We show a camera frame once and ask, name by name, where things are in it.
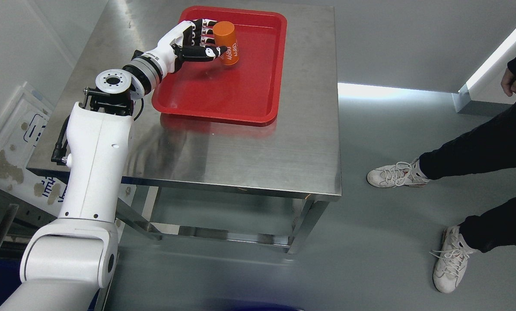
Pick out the person in black clothes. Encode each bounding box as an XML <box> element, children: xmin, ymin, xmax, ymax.
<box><xmin>419</xmin><ymin>57</ymin><xmax>516</xmax><ymax>253</ymax></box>

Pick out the orange cylindrical capacitor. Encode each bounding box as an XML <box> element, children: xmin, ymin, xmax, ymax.
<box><xmin>213</xmin><ymin>20</ymin><xmax>240</xmax><ymax>66</ymax></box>

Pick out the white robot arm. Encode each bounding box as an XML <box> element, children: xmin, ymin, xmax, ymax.
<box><xmin>0</xmin><ymin>48</ymin><xmax>183</xmax><ymax>311</ymax></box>

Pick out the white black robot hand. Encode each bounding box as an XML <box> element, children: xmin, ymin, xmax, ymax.
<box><xmin>141</xmin><ymin>19</ymin><xmax>228</xmax><ymax>76</ymax></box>

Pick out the red plastic tray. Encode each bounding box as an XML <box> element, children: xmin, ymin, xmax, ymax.
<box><xmin>152</xmin><ymin>6</ymin><xmax>287</xmax><ymax>127</ymax></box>

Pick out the stainless steel table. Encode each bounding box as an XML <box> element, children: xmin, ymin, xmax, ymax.
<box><xmin>27</xmin><ymin>0</ymin><xmax>341</xmax><ymax>254</ymax></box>

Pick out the white sneaker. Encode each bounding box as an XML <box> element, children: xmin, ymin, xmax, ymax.
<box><xmin>430</xmin><ymin>225</ymin><xmax>478</xmax><ymax>293</ymax></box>
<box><xmin>366</xmin><ymin>158</ymin><xmax>430</xmax><ymax>188</ymax></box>

